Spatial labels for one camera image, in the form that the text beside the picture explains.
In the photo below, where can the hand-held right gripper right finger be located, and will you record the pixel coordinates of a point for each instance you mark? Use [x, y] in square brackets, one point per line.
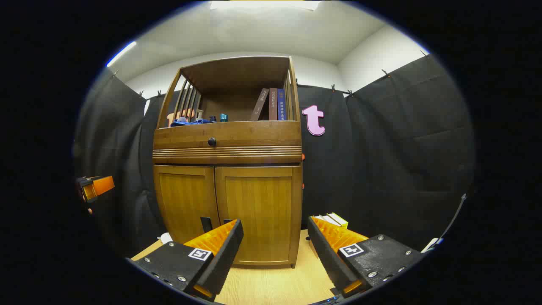
[326, 254]

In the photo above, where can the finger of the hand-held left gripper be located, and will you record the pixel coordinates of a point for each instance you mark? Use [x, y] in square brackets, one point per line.
[102, 185]

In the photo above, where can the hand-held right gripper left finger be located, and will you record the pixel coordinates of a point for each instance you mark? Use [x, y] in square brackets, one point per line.
[224, 254]

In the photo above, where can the wooden shoe cabinet door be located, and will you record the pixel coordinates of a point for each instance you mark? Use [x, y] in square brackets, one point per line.
[258, 203]
[182, 199]

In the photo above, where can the wooden double-door shoe cabinet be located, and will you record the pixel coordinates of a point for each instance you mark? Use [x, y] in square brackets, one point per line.
[237, 72]

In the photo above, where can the wooden cabinet drawer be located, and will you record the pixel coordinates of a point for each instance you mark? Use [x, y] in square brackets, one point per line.
[245, 132]

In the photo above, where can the small white object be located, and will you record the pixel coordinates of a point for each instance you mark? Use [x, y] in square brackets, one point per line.
[166, 237]

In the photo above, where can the blue cloth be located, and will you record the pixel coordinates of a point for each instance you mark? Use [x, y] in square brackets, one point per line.
[186, 123]

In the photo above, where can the white flat object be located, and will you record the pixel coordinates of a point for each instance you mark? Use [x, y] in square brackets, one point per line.
[432, 245]

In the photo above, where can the black round drawer knob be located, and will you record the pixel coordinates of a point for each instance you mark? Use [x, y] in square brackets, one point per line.
[211, 141]

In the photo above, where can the black backdrop cloth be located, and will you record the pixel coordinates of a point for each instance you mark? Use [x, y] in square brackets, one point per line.
[402, 148]

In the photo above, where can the ceiling light strip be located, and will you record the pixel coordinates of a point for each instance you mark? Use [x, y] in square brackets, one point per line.
[120, 53]

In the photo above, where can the blue book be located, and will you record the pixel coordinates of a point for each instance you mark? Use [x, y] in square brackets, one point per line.
[281, 103]

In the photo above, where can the upright brown book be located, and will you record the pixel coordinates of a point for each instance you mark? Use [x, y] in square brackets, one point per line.
[273, 103]

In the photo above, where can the ceiling light panel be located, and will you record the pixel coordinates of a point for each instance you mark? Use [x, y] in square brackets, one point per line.
[264, 4]

